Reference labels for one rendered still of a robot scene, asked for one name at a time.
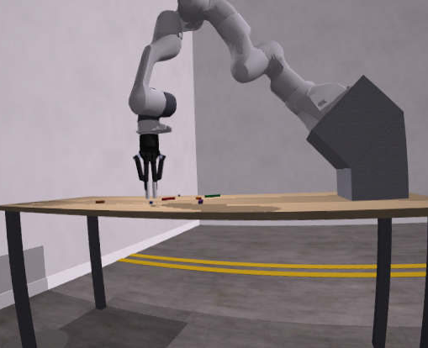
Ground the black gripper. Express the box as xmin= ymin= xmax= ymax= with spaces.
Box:
xmin=133 ymin=134 xmax=166 ymax=199

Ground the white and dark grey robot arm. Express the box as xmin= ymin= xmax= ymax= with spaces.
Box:
xmin=129 ymin=0 xmax=352 ymax=134

